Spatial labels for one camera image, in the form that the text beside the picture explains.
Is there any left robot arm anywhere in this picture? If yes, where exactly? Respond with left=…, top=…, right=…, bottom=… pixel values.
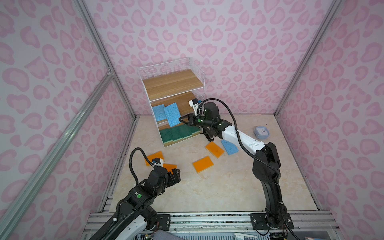
left=91, top=147, right=181, bottom=240

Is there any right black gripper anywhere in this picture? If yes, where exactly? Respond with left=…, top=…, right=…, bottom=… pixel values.
left=179, top=113, right=214, bottom=127

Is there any orange sponge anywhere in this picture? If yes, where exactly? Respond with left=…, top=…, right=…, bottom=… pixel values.
left=163, top=164, right=177, bottom=172
left=145, top=151, right=164, bottom=166
left=205, top=142, right=225, bottom=159
left=193, top=156, right=214, bottom=173

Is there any white wire wooden shelf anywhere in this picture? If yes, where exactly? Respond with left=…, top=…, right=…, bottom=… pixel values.
left=138, top=58, right=206, bottom=147

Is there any light blue round container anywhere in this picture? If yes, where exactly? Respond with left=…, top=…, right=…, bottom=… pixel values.
left=254, top=126, right=270, bottom=140

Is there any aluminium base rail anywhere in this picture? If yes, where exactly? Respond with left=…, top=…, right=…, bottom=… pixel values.
left=81, top=211, right=344, bottom=240

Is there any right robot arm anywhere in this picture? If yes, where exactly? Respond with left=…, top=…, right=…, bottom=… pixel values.
left=179, top=98, right=298, bottom=239

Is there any green sponge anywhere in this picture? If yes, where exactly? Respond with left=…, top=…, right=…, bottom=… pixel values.
left=189, top=126, right=200, bottom=135
left=160, top=129, right=173, bottom=145
left=170, top=126, right=184, bottom=143
left=179, top=125, right=194, bottom=139

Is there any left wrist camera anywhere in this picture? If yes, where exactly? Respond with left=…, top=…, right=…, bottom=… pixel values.
left=152, top=158, right=164, bottom=167

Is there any black stapler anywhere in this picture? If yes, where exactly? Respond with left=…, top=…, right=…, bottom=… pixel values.
left=203, top=127, right=215, bottom=142

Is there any orange sponge back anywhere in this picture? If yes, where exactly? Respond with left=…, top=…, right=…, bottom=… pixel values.
left=205, top=142, right=225, bottom=159

